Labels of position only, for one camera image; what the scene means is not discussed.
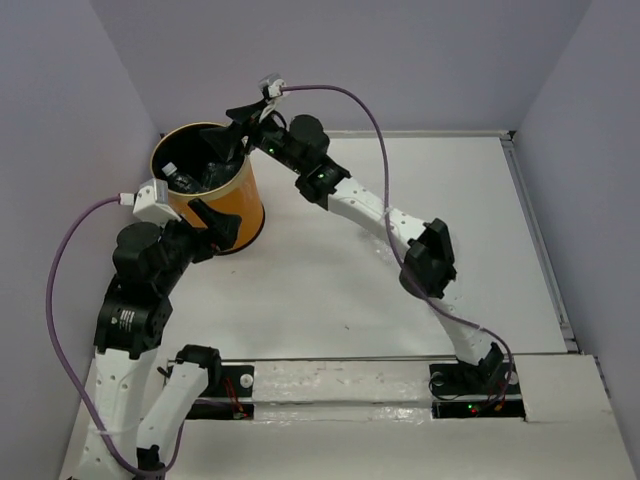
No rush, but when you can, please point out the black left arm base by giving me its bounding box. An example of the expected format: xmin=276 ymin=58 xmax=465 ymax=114
xmin=187 ymin=364 xmax=255 ymax=421

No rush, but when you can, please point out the clear plastic bottle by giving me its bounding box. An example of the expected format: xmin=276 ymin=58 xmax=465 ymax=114
xmin=162 ymin=162 xmax=202 ymax=195

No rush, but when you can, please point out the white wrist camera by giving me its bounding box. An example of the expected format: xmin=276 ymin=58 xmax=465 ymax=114
xmin=258 ymin=73 xmax=287 ymax=101
xmin=118 ymin=179 xmax=179 ymax=226

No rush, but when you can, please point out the orange cylindrical bin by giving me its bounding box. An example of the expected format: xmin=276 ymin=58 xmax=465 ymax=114
xmin=150 ymin=122 xmax=266 ymax=255

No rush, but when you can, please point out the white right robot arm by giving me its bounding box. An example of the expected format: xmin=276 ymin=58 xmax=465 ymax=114
xmin=200 ymin=104 xmax=512 ymax=392

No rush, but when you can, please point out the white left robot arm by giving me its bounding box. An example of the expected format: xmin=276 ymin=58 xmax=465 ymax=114
xmin=51 ymin=199 xmax=241 ymax=479

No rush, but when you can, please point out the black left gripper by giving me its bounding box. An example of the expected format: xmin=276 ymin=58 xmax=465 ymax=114
xmin=157 ymin=195 xmax=243 ymax=289

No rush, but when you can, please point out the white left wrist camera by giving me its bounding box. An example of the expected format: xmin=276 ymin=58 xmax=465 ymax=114
xmin=118 ymin=179 xmax=179 ymax=226

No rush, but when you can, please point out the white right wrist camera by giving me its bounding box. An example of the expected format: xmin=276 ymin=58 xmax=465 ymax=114
xmin=258 ymin=73 xmax=287 ymax=101

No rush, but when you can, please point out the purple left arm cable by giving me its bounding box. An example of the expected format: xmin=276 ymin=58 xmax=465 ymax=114
xmin=45 ymin=195 xmax=184 ymax=474

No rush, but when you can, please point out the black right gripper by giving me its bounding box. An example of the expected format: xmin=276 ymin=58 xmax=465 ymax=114
xmin=200 ymin=99 xmax=305 ymax=176

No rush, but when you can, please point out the clear bottle with printed label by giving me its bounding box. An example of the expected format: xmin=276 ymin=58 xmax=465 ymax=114
xmin=200 ymin=161 xmax=242 ymax=191

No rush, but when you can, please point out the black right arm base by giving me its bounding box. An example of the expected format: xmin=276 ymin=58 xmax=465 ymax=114
xmin=428 ymin=362 xmax=526 ymax=420

